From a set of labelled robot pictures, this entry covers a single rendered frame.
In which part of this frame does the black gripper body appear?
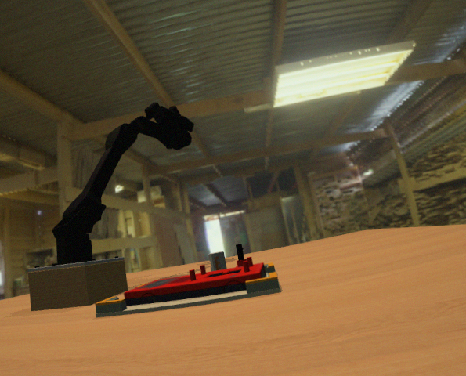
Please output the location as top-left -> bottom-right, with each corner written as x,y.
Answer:
145,102 -> 172,149

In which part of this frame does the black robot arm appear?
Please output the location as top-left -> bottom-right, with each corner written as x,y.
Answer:
52,106 -> 194,266

